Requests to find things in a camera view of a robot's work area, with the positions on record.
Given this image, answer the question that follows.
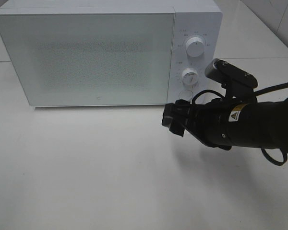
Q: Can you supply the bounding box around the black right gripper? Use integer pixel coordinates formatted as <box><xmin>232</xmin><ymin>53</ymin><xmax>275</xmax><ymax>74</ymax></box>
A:
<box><xmin>162</xmin><ymin>99</ymin><xmax>232</xmax><ymax>150</ymax></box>

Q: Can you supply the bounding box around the round white door button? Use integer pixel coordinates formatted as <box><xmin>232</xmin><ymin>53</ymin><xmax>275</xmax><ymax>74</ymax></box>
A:
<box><xmin>179</xmin><ymin>90</ymin><xmax>193</xmax><ymax>101</ymax></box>

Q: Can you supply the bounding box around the white timer knob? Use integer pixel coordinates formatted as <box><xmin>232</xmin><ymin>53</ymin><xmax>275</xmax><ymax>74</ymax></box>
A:
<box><xmin>181</xmin><ymin>68</ymin><xmax>198</xmax><ymax>85</ymax></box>

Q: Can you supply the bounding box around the white microwave door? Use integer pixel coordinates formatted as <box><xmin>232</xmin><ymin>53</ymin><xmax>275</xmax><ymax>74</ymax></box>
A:
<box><xmin>0</xmin><ymin>13</ymin><xmax>174</xmax><ymax>107</ymax></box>

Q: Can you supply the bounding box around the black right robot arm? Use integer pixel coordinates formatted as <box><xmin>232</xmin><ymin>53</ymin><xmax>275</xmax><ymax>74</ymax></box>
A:
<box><xmin>162</xmin><ymin>98</ymin><xmax>288</xmax><ymax>154</ymax></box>

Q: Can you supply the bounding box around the white upper power knob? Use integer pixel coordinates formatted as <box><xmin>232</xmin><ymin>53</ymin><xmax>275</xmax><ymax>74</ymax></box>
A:
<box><xmin>185</xmin><ymin>35</ymin><xmax>205</xmax><ymax>58</ymax></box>

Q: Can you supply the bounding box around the white microwave oven body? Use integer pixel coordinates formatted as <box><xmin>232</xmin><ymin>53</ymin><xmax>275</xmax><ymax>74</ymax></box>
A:
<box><xmin>0</xmin><ymin>0</ymin><xmax>222</xmax><ymax>105</ymax></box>

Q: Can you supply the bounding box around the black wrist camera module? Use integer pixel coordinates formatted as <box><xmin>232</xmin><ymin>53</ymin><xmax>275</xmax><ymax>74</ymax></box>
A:
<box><xmin>204</xmin><ymin>58</ymin><xmax>258</xmax><ymax>100</ymax></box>

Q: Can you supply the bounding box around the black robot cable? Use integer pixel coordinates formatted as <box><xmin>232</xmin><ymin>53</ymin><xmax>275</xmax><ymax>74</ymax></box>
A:
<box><xmin>191</xmin><ymin>80</ymin><xmax>288</xmax><ymax>166</ymax></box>

